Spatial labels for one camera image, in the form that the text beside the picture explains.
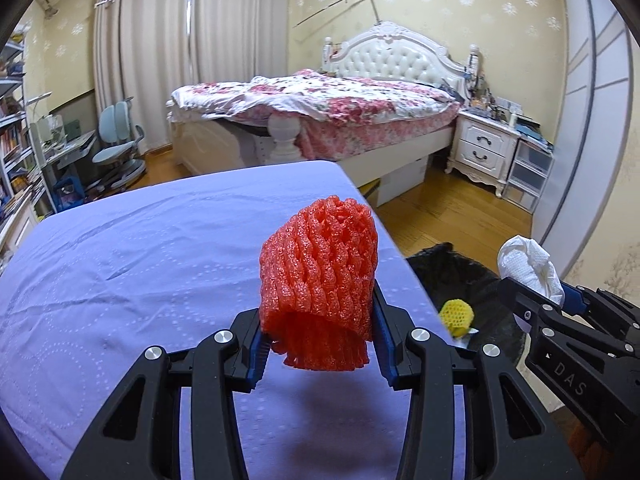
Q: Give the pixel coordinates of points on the trash bin with black bag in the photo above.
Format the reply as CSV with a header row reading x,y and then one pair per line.
x,y
440,270

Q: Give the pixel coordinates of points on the red foam fruit net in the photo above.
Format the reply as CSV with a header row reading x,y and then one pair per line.
x,y
320,270

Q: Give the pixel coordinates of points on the stack of books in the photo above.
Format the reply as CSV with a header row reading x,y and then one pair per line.
x,y
535,132

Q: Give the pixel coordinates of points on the floral quilt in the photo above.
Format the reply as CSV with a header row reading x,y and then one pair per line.
x,y
310,92

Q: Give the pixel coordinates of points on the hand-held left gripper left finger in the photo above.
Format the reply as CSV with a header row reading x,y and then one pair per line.
x,y
259,360

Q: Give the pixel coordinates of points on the white storage box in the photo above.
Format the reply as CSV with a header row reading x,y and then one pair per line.
x,y
402,182

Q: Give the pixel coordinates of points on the assorted small nightstand items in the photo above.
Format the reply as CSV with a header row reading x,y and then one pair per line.
x,y
487,100

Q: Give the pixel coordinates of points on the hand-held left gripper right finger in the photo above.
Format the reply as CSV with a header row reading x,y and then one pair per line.
x,y
386,360

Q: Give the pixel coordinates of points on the pink floral bed sheet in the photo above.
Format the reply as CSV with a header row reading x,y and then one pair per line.
x,y
360,130

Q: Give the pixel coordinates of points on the white sliding wardrobe door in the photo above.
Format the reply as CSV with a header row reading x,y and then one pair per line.
x,y
585,135

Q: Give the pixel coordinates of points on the table with lilac cloth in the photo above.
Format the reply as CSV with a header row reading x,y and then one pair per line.
x,y
150,270

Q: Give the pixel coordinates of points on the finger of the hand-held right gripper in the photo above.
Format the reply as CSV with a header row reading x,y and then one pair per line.
x,y
575,300
550,327

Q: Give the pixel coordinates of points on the yellow foam fruit net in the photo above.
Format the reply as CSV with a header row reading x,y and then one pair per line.
x,y
456,312

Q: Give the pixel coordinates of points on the bookshelf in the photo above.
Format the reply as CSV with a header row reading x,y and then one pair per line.
x,y
12,140

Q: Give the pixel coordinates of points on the light blue desk chair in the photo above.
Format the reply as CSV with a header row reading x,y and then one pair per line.
x,y
117,120

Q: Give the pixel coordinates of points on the beige curtain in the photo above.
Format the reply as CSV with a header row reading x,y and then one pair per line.
x,y
235,25
145,50

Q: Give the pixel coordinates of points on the white nightstand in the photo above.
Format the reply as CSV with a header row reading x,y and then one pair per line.
x,y
482,147

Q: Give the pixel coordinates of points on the white bed with tufted headboard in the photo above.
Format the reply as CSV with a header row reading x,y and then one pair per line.
x,y
395,55

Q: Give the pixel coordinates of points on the study desk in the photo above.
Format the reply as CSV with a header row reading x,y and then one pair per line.
x,y
75,142

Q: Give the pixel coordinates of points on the clear plastic drawer unit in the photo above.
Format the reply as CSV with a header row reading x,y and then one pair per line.
x,y
530,175

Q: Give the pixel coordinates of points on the white small bottle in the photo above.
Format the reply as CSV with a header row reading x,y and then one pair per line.
x,y
530,265

